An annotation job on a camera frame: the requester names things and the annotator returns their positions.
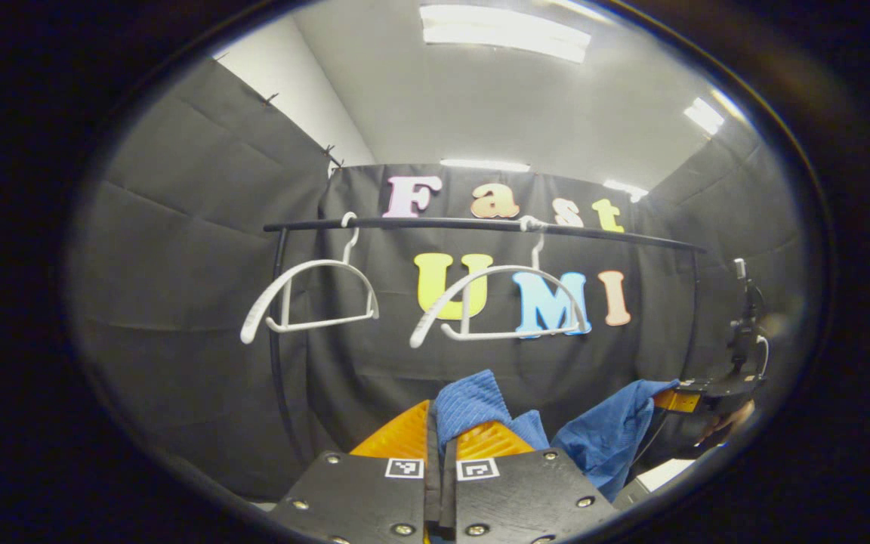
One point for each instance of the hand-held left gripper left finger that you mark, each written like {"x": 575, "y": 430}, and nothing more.
{"x": 359, "y": 499}

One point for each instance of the white flat board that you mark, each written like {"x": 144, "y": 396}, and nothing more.
{"x": 665, "y": 474}

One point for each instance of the large ceiling light panel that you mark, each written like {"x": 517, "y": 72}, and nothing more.
{"x": 503, "y": 32}

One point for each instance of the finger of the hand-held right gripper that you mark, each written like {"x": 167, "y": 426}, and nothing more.
{"x": 722, "y": 387}

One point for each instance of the black backdrop cloth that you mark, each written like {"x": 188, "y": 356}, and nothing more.
{"x": 178, "y": 264}

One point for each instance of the black metal clothes rack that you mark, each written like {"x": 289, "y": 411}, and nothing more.
{"x": 420, "y": 223}

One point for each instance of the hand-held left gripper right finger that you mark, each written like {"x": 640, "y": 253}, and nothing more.
{"x": 526, "y": 499}

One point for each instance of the small ceiling light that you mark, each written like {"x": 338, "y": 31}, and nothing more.
{"x": 704, "y": 116}
{"x": 625, "y": 190}

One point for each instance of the long ceiling strip light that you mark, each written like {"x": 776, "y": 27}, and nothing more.
{"x": 484, "y": 165}

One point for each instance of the white plastic clothes hanger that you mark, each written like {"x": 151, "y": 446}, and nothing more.
{"x": 503, "y": 269}
{"x": 322, "y": 264}

